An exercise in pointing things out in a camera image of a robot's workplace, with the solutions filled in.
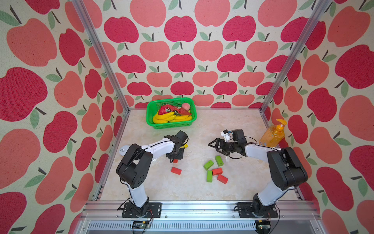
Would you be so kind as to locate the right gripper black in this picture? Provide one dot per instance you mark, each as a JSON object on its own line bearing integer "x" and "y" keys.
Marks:
{"x": 222, "y": 141}

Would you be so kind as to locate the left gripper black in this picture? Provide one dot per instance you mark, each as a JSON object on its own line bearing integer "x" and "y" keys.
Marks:
{"x": 180, "y": 157}

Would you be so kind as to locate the green block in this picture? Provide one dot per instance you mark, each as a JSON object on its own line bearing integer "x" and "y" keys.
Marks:
{"x": 208, "y": 165}
{"x": 219, "y": 161}
{"x": 209, "y": 176}

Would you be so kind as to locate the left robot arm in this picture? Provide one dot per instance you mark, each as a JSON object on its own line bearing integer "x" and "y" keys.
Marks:
{"x": 136, "y": 162}

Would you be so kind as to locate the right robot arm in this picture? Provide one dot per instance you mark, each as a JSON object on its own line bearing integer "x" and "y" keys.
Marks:
{"x": 286, "y": 170}

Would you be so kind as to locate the yellow banana bunch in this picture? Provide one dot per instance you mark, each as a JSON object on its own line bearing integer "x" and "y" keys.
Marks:
{"x": 170, "y": 118}

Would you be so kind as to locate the red snack bag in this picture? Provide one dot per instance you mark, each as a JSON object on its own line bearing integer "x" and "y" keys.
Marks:
{"x": 165, "y": 109}

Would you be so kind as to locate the pink peach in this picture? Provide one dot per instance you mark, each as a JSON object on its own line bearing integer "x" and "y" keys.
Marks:
{"x": 186, "y": 106}

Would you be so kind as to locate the green plastic basket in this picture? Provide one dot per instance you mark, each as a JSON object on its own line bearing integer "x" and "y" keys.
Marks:
{"x": 154, "y": 106}

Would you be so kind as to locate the small tin can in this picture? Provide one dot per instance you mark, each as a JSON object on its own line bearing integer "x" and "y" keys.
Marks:
{"x": 123, "y": 150}

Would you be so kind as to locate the orange soap dispenser bottle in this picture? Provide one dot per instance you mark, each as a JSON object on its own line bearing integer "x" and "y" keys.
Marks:
{"x": 274, "y": 134}

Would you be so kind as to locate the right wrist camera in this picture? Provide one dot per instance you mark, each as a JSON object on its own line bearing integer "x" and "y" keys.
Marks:
{"x": 236, "y": 135}

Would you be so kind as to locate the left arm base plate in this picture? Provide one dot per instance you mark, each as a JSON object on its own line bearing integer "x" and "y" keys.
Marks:
{"x": 150, "y": 209}

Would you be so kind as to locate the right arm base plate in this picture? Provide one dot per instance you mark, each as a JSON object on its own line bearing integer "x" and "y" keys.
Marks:
{"x": 250, "y": 210}

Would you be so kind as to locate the aluminium front rail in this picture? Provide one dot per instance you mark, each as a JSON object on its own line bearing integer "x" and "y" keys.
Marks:
{"x": 201, "y": 217}

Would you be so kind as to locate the right aluminium post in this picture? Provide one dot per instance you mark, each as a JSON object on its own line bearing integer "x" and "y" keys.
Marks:
{"x": 312, "y": 22}

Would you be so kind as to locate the aluminium post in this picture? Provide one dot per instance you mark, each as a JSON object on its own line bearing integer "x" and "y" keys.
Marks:
{"x": 312, "y": 22}
{"x": 100, "y": 51}

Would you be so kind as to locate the left aluminium post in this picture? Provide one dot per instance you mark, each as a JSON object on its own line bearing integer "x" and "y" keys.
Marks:
{"x": 100, "y": 51}

